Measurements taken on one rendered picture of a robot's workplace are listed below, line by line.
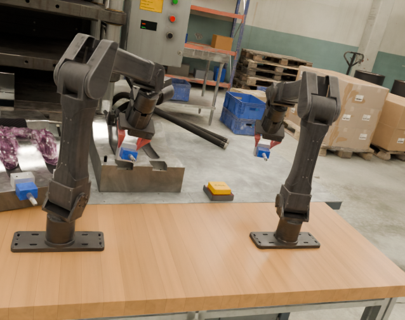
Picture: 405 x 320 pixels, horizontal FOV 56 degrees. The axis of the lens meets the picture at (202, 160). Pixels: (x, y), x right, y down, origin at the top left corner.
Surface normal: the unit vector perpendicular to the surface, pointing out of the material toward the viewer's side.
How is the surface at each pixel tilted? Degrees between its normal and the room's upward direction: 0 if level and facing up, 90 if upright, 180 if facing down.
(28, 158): 29
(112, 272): 0
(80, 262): 0
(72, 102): 87
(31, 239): 0
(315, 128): 87
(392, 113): 90
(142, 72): 91
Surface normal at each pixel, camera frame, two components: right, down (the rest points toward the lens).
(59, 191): -0.41, 0.20
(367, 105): 0.28, 0.23
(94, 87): 0.89, 0.31
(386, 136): -0.93, -0.05
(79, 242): 0.18, -0.92
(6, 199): 0.60, 0.39
